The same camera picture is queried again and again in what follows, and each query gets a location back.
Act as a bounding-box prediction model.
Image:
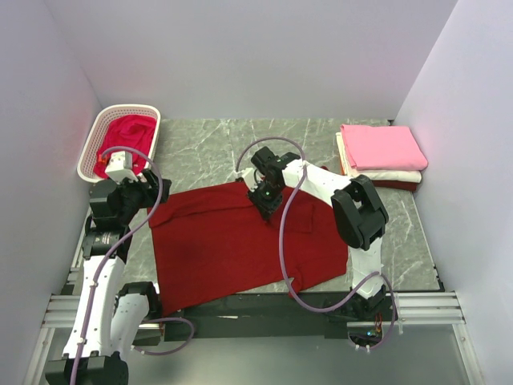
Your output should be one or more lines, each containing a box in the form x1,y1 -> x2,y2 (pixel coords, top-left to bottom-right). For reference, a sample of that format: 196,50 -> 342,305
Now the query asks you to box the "folded red t shirt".
373,180 -> 418,193

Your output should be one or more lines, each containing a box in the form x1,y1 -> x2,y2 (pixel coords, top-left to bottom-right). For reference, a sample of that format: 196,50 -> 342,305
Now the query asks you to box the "dark red t shirt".
149,182 -> 348,315

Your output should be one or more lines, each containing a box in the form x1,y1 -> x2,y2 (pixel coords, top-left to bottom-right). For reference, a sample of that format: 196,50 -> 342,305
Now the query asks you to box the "folded pink t shirt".
341,124 -> 428,172

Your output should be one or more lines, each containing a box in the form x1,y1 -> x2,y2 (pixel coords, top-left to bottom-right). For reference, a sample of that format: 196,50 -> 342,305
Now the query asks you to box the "white plastic laundry basket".
77,104 -> 161,184

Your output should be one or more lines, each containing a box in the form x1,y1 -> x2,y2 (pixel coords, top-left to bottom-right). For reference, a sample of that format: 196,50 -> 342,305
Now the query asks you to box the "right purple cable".
234,136 -> 398,352

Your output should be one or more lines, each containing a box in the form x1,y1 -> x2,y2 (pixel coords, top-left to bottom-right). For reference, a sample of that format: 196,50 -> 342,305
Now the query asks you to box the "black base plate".
171,292 -> 393,339

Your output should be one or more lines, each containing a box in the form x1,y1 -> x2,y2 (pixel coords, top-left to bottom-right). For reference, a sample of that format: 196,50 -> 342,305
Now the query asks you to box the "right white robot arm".
235,147 -> 392,320

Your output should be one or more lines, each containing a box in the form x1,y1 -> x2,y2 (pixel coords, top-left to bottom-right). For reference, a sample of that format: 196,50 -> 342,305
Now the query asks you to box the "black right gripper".
246,180 -> 285,222

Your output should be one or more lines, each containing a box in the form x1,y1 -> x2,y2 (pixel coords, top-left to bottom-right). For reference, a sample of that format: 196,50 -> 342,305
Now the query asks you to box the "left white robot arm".
44,169 -> 172,384

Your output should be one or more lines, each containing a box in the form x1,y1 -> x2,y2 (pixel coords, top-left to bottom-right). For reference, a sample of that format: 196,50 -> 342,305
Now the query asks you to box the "crimson t shirt in basket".
93,115 -> 156,179

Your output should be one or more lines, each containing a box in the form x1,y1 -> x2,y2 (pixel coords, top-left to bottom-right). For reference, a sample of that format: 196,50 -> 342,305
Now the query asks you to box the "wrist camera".
233,168 -> 261,191
104,151 -> 137,184

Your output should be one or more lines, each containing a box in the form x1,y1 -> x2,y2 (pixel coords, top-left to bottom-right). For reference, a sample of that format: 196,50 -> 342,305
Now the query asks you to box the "folded white t shirt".
335,132 -> 422,184

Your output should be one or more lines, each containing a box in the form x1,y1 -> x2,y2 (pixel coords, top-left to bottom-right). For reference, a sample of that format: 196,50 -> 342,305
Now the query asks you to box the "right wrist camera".
233,168 -> 261,191

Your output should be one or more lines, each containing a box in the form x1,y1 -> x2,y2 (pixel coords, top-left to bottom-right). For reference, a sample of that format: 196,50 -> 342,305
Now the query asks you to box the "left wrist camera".
104,151 -> 137,184

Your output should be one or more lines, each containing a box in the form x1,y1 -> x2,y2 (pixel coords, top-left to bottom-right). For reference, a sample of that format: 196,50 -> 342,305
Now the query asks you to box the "aluminium rail frame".
42,292 -> 466,329

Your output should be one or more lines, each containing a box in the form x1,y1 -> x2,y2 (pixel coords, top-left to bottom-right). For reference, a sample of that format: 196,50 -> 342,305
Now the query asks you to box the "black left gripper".
113,168 -> 171,224

